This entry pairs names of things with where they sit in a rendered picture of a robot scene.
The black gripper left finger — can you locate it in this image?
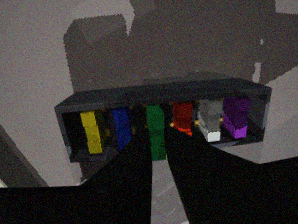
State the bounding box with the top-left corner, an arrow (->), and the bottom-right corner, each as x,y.
0,128 -> 153,224

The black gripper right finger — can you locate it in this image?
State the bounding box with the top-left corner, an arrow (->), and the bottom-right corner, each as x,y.
164,127 -> 298,224

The blue fuse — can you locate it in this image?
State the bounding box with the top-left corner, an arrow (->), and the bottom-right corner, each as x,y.
113,107 -> 133,151

